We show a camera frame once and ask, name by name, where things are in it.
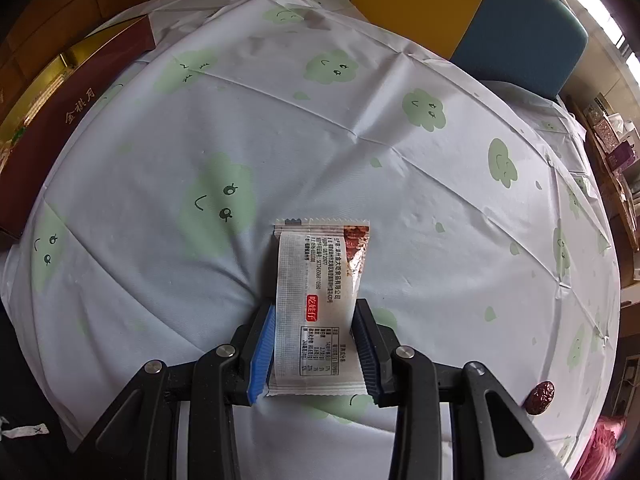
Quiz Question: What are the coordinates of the white green-cloud tablecloth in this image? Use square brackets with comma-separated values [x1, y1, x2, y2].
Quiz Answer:
[1, 0, 620, 470]

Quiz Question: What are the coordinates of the red jujube date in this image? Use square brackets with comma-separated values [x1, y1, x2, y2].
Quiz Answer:
[523, 380, 555, 416]

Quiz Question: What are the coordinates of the pink fuzzy cloth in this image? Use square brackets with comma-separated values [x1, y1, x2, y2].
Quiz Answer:
[570, 415, 627, 480]

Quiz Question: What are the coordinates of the purple small box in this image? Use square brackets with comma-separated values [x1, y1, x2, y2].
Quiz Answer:
[606, 140, 639, 172]

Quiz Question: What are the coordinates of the tissue box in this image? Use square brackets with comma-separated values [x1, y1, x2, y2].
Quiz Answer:
[585, 106, 625, 153]

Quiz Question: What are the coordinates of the wooden side desk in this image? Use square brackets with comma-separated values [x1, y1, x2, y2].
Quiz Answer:
[563, 94, 639, 252]

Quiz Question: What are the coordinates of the red gold gift box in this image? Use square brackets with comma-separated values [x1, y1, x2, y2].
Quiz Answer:
[1, 15, 155, 249]

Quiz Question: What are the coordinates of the grey yellow blue headboard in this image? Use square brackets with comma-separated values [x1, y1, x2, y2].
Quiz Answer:
[350, 0, 588, 98]

